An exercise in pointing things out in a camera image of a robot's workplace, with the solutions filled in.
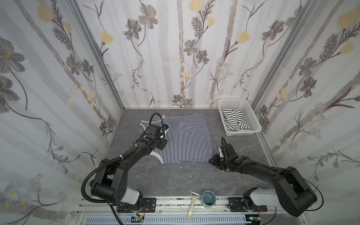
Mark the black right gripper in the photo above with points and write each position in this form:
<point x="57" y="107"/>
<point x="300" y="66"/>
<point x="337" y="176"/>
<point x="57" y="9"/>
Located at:
<point x="218" y="162"/>

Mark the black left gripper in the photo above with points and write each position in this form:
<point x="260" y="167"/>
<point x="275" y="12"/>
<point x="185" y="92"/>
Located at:
<point x="153" y="132"/>

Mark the blue white striped tank top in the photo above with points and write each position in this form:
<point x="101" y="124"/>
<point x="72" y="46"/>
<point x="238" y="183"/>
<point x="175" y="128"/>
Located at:
<point x="188" y="139"/>

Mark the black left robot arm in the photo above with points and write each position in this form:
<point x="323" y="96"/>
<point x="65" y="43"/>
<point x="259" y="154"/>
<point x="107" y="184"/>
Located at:
<point x="108" y="182"/>

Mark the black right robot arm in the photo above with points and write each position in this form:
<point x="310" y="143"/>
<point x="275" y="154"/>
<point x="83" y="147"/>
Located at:
<point x="290" y="192"/>

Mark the black white striped tank top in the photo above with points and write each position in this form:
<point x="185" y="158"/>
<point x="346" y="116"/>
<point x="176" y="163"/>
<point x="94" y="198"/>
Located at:
<point x="234" y="120"/>

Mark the white plastic laundry basket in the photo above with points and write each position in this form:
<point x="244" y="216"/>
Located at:
<point x="244" y="106"/>

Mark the teal ceramic cup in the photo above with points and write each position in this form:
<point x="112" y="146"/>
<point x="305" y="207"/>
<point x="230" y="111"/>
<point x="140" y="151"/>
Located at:
<point x="208" y="199"/>

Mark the cream handled peeler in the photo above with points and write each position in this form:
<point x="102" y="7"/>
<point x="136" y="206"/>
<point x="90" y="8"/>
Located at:
<point x="194" y="197"/>

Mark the aluminium mounting rail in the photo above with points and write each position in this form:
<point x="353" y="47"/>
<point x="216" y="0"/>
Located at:
<point x="173" y="210"/>

